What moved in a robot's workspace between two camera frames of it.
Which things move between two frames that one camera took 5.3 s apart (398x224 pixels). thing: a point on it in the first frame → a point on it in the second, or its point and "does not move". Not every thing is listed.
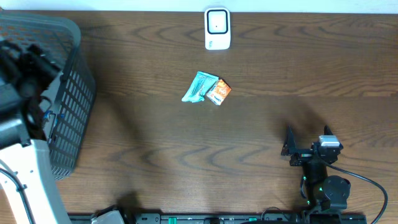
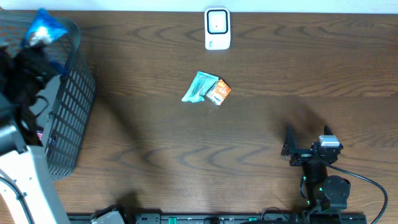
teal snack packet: [201, 83] does not move
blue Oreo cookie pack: [46, 114] → [46, 28]
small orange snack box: [218, 93] does not move
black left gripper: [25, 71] does not move
